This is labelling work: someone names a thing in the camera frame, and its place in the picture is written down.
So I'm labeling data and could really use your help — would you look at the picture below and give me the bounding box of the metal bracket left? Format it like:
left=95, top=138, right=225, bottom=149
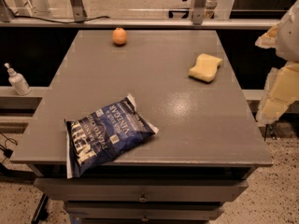
left=70, top=0, right=87, bottom=22

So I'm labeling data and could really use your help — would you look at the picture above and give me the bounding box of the metal bracket right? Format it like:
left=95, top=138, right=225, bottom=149
left=191, top=0, right=206, bottom=25

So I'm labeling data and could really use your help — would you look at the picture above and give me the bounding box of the black cable on shelf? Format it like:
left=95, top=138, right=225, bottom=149
left=0, top=0, right=110, bottom=25

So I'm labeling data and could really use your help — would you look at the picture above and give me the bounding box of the orange fruit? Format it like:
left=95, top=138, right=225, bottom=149
left=112, top=28, right=127, bottom=45

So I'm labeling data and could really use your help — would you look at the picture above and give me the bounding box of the grey drawer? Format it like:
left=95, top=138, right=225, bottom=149
left=35, top=178, right=248, bottom=203
left=64, top=202, right=224, bottom=221

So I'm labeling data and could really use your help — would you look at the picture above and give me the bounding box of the blue chip bag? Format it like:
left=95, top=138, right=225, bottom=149
left=64, top=93, right=159, bottom=178

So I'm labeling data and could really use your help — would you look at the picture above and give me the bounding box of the grey lower drawer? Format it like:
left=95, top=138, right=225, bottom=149
left=64, top=202, right=224, bottom=221

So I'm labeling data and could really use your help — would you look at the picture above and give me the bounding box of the white pump bottle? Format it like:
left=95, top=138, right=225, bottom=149
left=5, top=63, right=31, bottom=96

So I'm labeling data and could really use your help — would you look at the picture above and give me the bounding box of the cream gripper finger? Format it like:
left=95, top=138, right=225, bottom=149
left=256, top=62, right=299, bottom=125
left=255, top=24, right=278, bottom=49

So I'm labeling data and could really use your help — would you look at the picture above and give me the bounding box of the black cable at left floor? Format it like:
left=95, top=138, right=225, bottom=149
left=0, top=132, right=19, bottom=165

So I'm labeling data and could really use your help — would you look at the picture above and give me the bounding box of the grey top drawer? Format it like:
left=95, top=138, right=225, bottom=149
left=35, top=178, right=248, bottom=203

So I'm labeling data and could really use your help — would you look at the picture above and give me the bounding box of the round drawer knob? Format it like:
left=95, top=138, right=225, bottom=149
left=138, top=193, right=148, bottom=203

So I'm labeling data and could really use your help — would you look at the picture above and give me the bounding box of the metal bracket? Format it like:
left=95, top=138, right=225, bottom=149
left=191, top=0, right=206, bottom=25
left=70, top=0, right=87, bottom=22

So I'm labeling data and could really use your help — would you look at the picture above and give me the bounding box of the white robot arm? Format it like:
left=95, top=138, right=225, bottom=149
left=255, top=0, right=299, bottom=126

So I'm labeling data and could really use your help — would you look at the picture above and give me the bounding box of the yellow sponge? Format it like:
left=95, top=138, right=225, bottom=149
left=188, top=53, right=223, bottom=83

